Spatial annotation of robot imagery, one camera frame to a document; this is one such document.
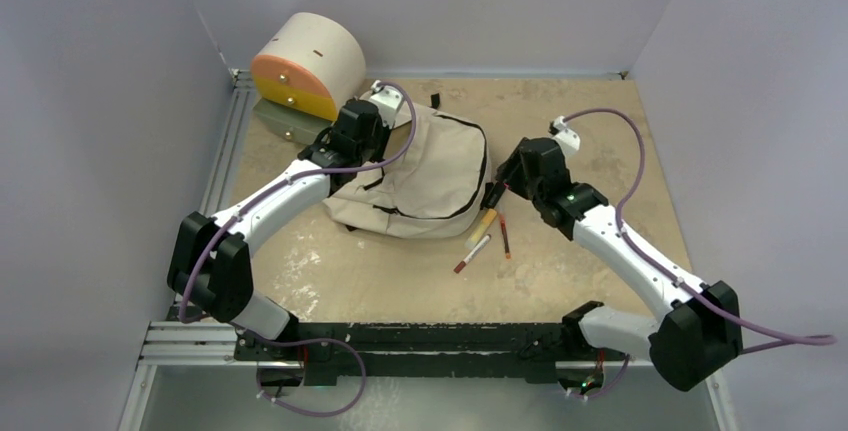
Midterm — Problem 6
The thin red pen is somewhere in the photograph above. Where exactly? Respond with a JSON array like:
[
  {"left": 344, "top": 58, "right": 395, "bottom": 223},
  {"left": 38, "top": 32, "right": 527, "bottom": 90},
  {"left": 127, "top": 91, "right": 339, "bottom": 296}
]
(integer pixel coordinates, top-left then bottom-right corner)
[{"left": 498, "top": 212, "right": 512, "bottom": 260}]

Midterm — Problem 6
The beige canvas backpack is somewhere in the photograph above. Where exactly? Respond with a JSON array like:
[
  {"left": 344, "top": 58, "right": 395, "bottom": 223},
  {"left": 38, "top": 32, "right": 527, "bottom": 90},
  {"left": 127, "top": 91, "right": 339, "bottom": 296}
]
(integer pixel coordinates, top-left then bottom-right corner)
[{"left": 323, "top": 103, "right": 491, "bottom": 239}]

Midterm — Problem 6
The white brown marker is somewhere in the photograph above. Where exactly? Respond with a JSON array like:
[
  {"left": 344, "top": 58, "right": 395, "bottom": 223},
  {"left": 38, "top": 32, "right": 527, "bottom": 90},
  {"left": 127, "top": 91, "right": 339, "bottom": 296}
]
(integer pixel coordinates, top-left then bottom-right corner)
[{"left": 453, "top": 234, "right": 491, "bottom": 274}]

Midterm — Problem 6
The black pink highlighter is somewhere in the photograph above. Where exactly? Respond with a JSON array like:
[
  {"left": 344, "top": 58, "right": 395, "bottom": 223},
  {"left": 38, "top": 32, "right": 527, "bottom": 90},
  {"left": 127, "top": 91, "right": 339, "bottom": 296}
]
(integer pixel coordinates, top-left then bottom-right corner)
[{"left": 481, "top": 181, "right": 508, "bottom": 209}]

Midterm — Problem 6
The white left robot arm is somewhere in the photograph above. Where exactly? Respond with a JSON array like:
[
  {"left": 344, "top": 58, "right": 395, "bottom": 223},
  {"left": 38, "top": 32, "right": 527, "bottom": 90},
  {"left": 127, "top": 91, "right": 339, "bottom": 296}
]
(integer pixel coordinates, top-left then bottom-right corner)
[{"left": 166, "top": 92, "right": 414, "bottom": 360}]

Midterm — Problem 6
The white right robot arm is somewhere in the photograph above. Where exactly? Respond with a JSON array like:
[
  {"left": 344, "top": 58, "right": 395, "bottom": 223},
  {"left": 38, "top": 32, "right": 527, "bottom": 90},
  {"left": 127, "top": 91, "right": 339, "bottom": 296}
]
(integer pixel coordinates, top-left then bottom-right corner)
[{"left": 496, "top": 138, "right": 743, "bottom": 391}]

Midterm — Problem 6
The yellow orange highlighter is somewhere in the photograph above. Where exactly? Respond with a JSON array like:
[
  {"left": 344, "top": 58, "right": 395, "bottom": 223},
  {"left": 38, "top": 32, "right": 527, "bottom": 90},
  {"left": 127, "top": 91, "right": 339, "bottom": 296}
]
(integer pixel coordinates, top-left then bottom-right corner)
[{"left": 465, "top": 208, "right": 498, "bottom": 250}]

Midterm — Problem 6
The round drawer cabinet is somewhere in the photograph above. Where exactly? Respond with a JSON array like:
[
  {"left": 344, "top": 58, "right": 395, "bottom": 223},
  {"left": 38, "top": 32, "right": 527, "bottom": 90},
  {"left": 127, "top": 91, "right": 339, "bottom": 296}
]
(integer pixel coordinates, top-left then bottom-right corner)
[{"left": 249, "top": 12, "right": 366, "bottom": 144}]

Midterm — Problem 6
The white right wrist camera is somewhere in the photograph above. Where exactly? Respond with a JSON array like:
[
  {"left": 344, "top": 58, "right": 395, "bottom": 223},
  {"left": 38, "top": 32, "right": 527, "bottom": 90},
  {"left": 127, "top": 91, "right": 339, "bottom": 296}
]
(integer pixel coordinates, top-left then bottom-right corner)
[{"left": 549, "top": 116, "right": 581, "bottom": 159}]

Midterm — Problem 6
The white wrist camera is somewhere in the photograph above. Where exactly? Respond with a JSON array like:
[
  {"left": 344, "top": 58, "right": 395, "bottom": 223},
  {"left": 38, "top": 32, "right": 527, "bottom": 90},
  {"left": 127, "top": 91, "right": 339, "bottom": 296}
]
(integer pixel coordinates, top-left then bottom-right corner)
[
  {"left": 549, "top": 116, "right": 581, "bottom": 159},
  {"left": 366, "top": 80, "right": 411, "bottom": 130}
]

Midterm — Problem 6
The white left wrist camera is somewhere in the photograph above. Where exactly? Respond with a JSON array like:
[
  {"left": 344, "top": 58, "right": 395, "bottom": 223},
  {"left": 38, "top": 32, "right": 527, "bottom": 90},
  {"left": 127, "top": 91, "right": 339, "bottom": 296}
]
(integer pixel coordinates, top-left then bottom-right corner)
[{"left": 366, "top": 80, "right": 411, "bottom": 130}]

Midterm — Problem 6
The aluminium side rail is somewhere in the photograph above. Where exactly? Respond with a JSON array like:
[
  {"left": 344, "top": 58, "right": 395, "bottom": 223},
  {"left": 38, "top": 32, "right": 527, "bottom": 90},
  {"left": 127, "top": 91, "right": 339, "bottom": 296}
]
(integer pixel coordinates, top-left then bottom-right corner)
[{"left": 170, "top": 66, "right": 255, "bottom": 220}]

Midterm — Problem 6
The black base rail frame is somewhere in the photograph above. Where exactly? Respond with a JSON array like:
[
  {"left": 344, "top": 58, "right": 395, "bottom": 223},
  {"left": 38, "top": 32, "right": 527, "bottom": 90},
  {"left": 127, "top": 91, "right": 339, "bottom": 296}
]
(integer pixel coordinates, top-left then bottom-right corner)
[{"left": 135, "top": 320, "right": 664, "bottom": 393}]

